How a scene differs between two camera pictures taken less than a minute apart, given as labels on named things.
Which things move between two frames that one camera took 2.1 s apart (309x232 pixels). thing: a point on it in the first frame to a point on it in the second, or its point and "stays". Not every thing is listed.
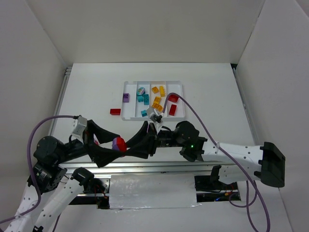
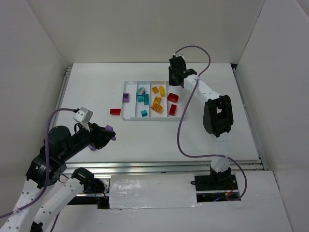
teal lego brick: (144, 113) stays
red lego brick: (173, 109) stays
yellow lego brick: (157, 100) stays
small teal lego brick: (146, 99) stays
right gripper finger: (142, 151) to (179, 80)
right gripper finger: (142, 138) to (172, 77)
